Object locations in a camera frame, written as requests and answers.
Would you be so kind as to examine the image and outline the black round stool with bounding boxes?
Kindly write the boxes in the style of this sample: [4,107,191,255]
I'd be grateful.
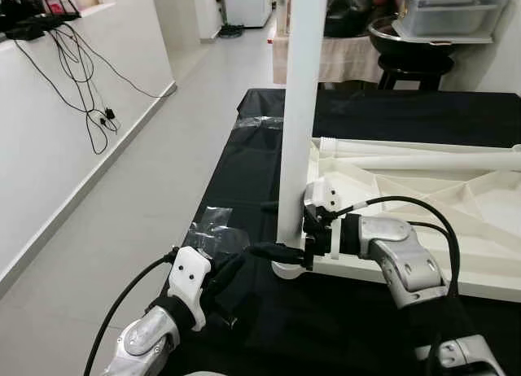
[376,55,455,92]

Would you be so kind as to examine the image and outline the black electronic device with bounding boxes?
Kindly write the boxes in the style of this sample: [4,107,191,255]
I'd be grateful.
[0,10,82,42]

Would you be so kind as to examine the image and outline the black cable bundle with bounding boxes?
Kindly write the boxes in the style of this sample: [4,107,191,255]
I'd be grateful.
[216,22,243,39]

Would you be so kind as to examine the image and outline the white plastic table top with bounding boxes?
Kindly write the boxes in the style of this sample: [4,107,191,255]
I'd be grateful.
[271,136,521,304]

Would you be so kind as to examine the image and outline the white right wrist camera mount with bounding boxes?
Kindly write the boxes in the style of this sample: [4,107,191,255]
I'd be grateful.
[304,181,355,259]

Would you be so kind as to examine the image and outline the looped black wall cable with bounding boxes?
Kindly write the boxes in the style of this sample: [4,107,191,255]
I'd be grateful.
[12,26,119,155]

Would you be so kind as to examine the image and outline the long black wall cable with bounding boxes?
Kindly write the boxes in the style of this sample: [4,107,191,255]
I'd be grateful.
[73,26,176,100]

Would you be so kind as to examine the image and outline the red printed box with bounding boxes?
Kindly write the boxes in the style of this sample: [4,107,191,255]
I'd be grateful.
[274,0,292,37]

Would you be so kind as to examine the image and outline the clear plastic container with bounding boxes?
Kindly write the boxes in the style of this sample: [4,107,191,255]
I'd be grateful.
[395,0,510,43]

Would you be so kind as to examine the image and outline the beige fringed table cloth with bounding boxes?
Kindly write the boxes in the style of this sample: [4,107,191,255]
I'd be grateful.
[273,34,383,85]

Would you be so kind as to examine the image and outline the white appliance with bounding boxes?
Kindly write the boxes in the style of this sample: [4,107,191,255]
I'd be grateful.
[224,0,274,28]

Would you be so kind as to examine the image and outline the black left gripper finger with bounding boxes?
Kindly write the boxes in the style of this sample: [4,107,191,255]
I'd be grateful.
[215,252,247,289]

